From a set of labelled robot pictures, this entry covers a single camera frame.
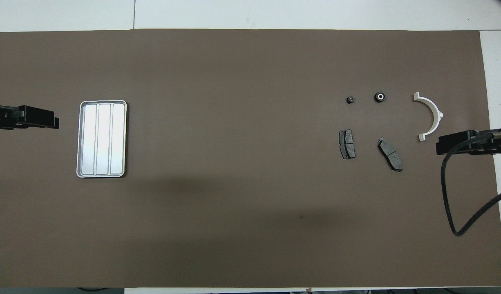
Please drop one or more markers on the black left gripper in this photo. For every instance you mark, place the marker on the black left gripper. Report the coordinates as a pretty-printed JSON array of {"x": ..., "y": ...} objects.
[{"x": 5, "y": 118}]

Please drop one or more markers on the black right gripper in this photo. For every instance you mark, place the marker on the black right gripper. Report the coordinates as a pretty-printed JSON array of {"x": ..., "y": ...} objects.
[{"x": 487, "y": 149}]

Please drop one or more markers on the silver metal tray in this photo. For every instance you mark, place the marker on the silver metal tray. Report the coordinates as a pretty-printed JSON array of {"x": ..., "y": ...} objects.
[{"x": 103, "y": 139}]

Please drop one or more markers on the long dark brake pad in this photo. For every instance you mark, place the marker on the long dark brake pad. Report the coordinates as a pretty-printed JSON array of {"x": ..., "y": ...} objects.
[{"x": 390, "y": 154}]

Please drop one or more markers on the short dark brake pad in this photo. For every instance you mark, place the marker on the short dark brake pad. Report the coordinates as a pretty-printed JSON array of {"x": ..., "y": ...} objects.
[{"x": 347, "y": 144}]

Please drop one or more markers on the brown table mat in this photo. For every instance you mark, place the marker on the brown table mat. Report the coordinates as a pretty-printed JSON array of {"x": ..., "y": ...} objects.
[{"x": 250, "y": 204}]

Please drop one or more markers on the white semicircular bracket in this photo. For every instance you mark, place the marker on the white semicircular bracket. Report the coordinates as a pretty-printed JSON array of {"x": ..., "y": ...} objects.
[{"x": 435, "y": 112}]

